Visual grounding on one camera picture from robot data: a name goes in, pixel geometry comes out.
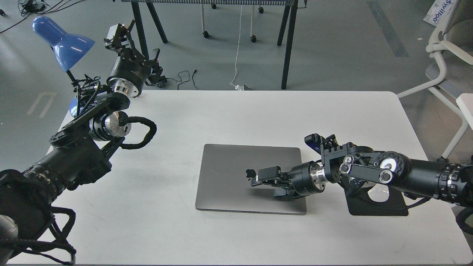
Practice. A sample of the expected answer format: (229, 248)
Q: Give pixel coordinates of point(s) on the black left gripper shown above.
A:
(131, 68)

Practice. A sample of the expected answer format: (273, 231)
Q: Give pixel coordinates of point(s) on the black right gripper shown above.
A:
(301, 181)

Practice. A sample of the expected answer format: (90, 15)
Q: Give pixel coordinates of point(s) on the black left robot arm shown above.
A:
(82, 148)

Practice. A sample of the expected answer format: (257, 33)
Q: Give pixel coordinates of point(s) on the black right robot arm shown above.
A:
(375, 182)

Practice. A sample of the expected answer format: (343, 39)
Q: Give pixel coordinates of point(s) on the blue desk lamp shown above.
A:
(68, 48)

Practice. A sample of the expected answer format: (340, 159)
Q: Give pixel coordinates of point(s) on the black mouse pad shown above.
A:
(363, 205)

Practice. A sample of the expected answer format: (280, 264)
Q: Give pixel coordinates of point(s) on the white computer mouse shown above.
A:
(379, 193)

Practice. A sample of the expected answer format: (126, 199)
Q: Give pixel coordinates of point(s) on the white office chair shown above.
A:
(450, 45)

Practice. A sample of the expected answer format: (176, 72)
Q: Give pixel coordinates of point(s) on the white cardboard box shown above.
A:
(439, 12)

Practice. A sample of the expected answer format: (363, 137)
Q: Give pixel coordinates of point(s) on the black cable bundle floor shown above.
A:
(28, 8)

